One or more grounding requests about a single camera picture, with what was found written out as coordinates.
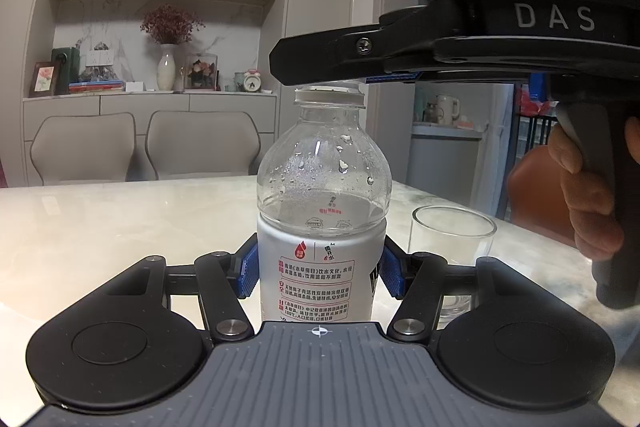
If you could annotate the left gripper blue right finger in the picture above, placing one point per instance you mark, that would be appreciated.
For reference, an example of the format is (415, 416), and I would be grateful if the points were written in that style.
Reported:
(417, 281)

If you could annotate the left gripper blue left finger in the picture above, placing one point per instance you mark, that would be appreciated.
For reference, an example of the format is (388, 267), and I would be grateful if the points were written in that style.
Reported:
(224, 279)

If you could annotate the clear plastic water bottle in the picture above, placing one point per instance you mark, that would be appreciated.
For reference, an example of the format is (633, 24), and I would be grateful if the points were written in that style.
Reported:
(323, 192)

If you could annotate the person's right hand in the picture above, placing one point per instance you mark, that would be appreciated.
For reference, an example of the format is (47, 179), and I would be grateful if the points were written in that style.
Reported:
(598, 236)

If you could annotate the clear drinking glass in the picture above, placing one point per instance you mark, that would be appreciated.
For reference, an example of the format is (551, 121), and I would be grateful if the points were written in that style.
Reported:
(458, 234)

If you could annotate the orange leather chair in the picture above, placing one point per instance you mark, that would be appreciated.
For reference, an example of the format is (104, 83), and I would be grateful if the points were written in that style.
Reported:
(536, 198)

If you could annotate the right grey dining chair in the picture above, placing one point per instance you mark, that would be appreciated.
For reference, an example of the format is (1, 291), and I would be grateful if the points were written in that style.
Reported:
(186, 145)

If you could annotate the grey dining chair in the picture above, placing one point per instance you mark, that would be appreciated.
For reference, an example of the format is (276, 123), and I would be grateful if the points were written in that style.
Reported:
(84, 149)
(186, 145)

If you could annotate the white electric kettle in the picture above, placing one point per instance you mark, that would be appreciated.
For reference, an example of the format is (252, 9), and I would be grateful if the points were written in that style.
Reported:
(447, 110)

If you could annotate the left grey dining chair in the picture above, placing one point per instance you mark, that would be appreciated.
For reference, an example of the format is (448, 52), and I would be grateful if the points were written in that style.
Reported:
(84, 149)

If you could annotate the small alarm clock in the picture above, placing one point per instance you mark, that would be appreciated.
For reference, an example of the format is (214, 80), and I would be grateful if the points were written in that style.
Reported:
(252, 81)

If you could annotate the glass box with flowers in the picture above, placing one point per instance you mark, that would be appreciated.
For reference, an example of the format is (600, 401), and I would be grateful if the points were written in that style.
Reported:
(201, 72)

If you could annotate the stack of colourful books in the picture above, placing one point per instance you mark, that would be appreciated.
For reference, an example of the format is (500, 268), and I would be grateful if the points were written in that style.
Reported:
(96, 86)

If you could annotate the white vase with red flowers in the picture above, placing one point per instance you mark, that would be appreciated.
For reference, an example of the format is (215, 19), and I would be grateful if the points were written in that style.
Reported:
(169, 26)

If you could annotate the dark green box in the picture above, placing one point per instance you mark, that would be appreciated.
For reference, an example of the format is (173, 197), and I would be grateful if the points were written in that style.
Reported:
(68, 60)

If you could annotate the framed flower picture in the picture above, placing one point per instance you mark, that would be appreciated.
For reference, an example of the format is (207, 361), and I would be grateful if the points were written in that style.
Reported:
(44, 79)

